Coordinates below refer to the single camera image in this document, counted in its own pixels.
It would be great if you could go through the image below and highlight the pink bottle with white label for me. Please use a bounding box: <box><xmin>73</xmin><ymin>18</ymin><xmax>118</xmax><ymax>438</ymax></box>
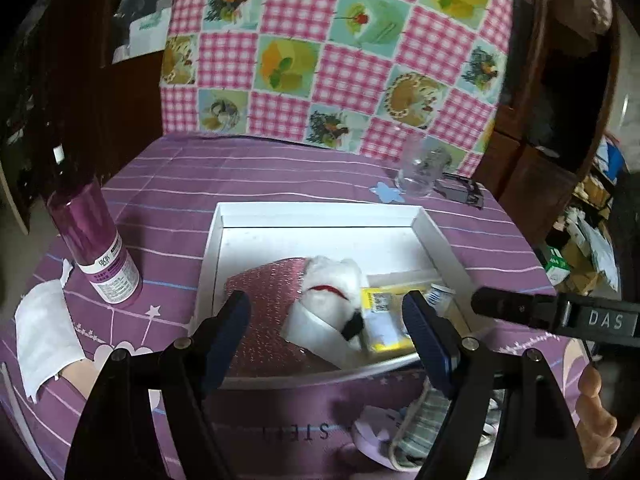
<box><xmin>47</xmin><ymin>145</ymin><xmax>143</xmax><ymax>305</ymax></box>

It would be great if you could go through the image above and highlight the dark wooden cabinet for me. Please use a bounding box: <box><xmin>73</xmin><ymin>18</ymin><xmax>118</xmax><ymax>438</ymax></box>
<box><xmin>0</xmin><ymin>0</ymin><xmax>186</xmax><ymax>241</ymax></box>

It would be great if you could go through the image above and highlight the shallow white box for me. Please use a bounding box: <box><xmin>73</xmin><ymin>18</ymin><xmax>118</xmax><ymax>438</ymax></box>
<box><xmin>192</xmin><ymin>201</ymin><xmax>496</xmax><ymax>391</ymax></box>

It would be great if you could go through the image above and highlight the pink checkered printed cloth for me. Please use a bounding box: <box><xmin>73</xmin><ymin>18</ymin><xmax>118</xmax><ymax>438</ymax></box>
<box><xmin>159</xmin><ymin>0</ymin><xmax>516</xmax><ymax>177</ymax></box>

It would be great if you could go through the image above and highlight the glittery pink santa hat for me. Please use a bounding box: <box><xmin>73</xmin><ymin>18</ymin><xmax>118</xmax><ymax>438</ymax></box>
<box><xmin>222</xmin><ymin>255</ymin><xmax>368</xmax><ymax>377</ymax></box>

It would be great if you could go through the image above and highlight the purple printed tablecloth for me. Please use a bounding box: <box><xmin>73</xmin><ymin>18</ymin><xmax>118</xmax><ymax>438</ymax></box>
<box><xmin>0</xmin><ymin>132</ymin><xmax>601</xmax><ymax>480</ymax></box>

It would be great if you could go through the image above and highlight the clear glass cup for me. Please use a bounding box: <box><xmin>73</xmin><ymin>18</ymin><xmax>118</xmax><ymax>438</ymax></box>
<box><xmin>395</xmin><ymin>136</ymin><xmax>453</xmax><ymax>198</ymax></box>

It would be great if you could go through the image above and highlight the yellow packet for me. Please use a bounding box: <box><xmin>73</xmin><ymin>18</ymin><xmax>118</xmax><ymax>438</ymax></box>
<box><xmin>361</xmin><ymin>284</ymin><xmax>471</xmax><ymax>356</ymax></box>

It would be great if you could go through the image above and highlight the cluttered storage shelf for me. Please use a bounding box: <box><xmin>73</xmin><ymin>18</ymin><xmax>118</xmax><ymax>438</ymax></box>
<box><xmin>542</xmin><ymin>135</ymin><xmax>640</xmax><ymax>293</ymax></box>

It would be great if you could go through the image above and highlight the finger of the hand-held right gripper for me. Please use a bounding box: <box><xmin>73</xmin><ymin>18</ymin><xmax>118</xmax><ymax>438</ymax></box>
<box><xmin>470</xmin><ymin>285</ymin><xmax>563</xmax><ymax>332</ymax></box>

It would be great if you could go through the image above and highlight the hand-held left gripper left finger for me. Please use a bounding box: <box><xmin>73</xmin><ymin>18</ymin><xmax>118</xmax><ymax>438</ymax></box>
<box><xmin>64</xmin><ymin>290</ymin><xmax>252</xmax><ymax>480</ymax></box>

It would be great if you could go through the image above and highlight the person's right hand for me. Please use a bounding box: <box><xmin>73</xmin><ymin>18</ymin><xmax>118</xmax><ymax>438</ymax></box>
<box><xmin>575</xmin><ymin>366</ymin><xmax>622</xmax><ymax>468</ymax></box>

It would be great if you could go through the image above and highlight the green plaid cloth pouch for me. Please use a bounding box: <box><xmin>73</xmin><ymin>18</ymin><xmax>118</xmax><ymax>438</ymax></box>
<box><xmin>387</xmin><ymin>380</ymin><xmax>501</xmax><ymax>471</ymax></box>

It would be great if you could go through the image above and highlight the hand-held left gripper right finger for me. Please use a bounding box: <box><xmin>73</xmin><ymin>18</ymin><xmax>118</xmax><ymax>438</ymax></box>
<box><xmin>401</xmin><ymin>290</ymin><xmax>591</xmax><ymax>480</ymax></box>

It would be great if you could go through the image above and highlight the brown wooden cabinet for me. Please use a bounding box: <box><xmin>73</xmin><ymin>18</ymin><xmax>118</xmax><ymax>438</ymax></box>
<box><xmin>470</xmin><ymin>0</ymin><xmax>621</xmax><ymax>241</ymax></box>

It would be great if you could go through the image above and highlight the black clip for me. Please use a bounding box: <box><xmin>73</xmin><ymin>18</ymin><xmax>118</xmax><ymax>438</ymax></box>
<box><xmin>435</xmin><ymin>172</ymin><xmax>485</xmax><ymax>209</ymax></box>

